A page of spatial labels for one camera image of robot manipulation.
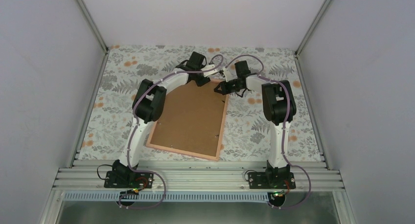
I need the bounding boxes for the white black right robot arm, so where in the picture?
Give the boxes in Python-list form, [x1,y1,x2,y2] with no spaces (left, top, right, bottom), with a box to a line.
[214,61,297,188]

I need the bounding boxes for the aluminium corner post right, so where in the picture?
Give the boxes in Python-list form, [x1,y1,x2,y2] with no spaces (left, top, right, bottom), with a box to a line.
[295,0,333,59]

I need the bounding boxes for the aluminium corner post left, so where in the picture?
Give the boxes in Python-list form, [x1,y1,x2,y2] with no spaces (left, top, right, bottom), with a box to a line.
[75,0,109,54]

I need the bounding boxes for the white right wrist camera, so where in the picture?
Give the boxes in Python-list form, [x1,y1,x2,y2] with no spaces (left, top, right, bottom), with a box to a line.
[220,68,232,82]

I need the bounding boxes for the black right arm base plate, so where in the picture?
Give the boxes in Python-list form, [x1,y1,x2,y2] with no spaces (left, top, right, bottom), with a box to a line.
[246,171,297,189]

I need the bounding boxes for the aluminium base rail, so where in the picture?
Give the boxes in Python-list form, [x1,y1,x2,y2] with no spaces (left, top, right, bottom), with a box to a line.
[52,160,345,192]

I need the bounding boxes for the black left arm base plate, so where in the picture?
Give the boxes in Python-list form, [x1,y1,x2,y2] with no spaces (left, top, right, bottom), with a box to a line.
[104,171,154,189]

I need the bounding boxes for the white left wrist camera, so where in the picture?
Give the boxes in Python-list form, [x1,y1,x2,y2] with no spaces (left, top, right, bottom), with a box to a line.
[201,64,219,77]

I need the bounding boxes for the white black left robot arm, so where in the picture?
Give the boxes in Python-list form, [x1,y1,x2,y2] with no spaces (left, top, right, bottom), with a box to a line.
[106,52,218,187]

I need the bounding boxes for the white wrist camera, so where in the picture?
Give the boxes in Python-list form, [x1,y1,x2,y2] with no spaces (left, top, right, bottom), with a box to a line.
[201,64,219,77]
[220,68,232,82]

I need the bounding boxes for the grey slotted cable duct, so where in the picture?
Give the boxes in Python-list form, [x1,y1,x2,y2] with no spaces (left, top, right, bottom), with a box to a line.
[63,191,269,203]

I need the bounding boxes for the aluminium corner post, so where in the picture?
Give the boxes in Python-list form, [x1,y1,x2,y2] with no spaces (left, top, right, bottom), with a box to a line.
[295,0,333,59]
[75,0,109,54]

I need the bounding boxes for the pink wooden picture frame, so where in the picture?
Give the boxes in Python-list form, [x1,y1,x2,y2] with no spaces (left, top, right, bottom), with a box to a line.
[145,79,230,162]

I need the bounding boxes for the brown cardboard backing board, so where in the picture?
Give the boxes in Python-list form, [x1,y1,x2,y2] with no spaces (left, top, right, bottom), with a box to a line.
[149,81,228,158]

